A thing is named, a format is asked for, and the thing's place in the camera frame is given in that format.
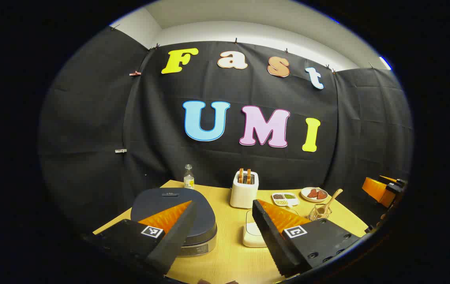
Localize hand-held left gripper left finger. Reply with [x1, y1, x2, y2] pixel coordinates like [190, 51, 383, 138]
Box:
[91, 200, 197, 277]

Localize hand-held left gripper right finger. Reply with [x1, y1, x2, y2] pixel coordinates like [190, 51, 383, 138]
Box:
[252, 199, 362, 278]

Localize clear box with rice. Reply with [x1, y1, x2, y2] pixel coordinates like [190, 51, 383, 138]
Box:
[243, 209, 300, 248]

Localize dark grey rice cooker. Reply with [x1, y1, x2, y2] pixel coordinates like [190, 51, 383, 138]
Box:
[130, 188, 218, 257]

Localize wooden spoon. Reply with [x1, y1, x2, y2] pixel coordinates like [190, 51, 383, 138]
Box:
[320, 189, 344, 215]

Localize metal wire chopstick holder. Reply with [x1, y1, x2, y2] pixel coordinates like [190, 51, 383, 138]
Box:
[308, 204, 332, 221]

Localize white divided dish with beans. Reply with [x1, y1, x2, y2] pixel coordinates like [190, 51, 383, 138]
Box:
[271, 192, 300, 208]

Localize white toaster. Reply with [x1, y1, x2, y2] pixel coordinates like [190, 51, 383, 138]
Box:
[230, 170, 259, 209]

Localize small glass bottle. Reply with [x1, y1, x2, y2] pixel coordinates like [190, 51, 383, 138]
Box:
[184, 164, 195, 190]

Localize white round plate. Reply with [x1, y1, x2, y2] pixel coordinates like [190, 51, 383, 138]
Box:
[301, 187, 329, 203]

